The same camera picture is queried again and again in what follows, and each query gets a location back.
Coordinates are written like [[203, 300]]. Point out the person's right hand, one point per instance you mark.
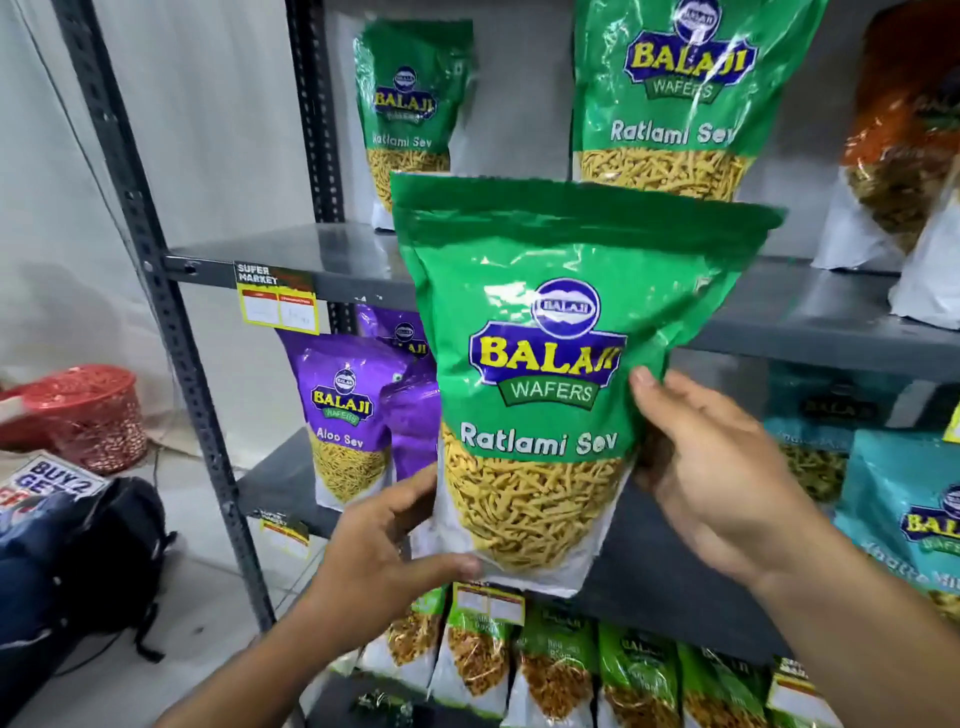
[[720, 480]]

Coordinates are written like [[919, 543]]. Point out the person's left hand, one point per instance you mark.
[[367, 570]]

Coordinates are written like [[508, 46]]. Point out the person's left thumb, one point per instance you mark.
[[450, 568]]

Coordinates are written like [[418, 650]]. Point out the person's right thumb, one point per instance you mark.
[[652, 394]]

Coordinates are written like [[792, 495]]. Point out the large green snack packet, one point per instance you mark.
[[675, 82], [409, 90], [540, 247]]

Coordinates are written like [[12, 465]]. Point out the person's left forearm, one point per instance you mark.
[[262, 675]]

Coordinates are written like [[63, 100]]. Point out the person's right forearm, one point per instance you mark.
[[862, 637]]

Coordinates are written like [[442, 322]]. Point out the yellow red price label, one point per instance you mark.
[[285, 534], [277, 300], [487, 604], [954, 424]]

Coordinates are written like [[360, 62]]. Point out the row of small green packets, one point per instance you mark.
[[555, 667]]

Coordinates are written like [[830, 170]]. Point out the purple snack packet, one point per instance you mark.
[[397, 330], [412, 427], [341, 405]]

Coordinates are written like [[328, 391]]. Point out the teal snack packet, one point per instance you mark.
[[900, 510], [817, 427]]

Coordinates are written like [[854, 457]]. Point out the black backpack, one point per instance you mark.
[[120, 555]]

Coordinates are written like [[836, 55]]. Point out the red plastic basket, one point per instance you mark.
[[90, 420]]

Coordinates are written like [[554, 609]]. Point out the grey metal shelving rack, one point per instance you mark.
[[165, 285]]

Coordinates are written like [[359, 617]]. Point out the white printed offer sign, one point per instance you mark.
[[52, 480]]

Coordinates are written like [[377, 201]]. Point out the blue fabric bag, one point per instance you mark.
[[30, 600]]

